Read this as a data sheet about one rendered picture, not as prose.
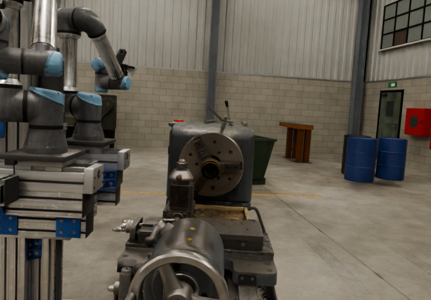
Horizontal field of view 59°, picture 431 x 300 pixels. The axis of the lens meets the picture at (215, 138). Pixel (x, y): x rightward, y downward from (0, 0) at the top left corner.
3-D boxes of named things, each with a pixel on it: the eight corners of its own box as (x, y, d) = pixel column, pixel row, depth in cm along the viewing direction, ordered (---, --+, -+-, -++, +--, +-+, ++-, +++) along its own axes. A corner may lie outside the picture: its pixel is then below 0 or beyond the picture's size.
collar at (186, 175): (170, 175, 128) (171, 166, 128) (194, 177, 128) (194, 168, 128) (167, 180, 120) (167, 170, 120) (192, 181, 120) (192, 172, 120)
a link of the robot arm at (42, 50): (63, -6, 144) (61, 87, 116) (31, -11, 139) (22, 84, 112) (64, -35, 135) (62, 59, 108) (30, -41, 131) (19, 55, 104)
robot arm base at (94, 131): (67, 140, 181) (68, 118, 180) (78, 137, 196) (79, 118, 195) (99, 141, 181) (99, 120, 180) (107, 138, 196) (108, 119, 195)
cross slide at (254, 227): (138, 225, 134) (138, 213, 134) (258, 233, 133) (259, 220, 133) (126, 242, 118) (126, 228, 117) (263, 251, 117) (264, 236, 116)
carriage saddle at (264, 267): (138, 240, 137) (138, 224, 136) (266, 248, 136) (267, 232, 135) (113, 277, 107) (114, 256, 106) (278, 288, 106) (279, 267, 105)
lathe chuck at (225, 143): (173, 182, 192) (191, 123, 190) (232, 200, 192) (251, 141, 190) (170, 186, 183) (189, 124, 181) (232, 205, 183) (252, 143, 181)
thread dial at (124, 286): (120, 297, 111) (122, 265, 110) (133, 298, 111) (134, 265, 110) (117, 304, 107) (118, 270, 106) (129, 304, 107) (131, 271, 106)
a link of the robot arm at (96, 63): (89, 71, 211) (90, 56, 210) (101, 74, 221) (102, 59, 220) (101, 72, 208) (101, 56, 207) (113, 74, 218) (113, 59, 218)
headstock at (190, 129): (176, 176, 259) (179, 120, 256) (245, 181, 258) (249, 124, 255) (161, 197, 200) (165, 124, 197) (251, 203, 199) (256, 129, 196)
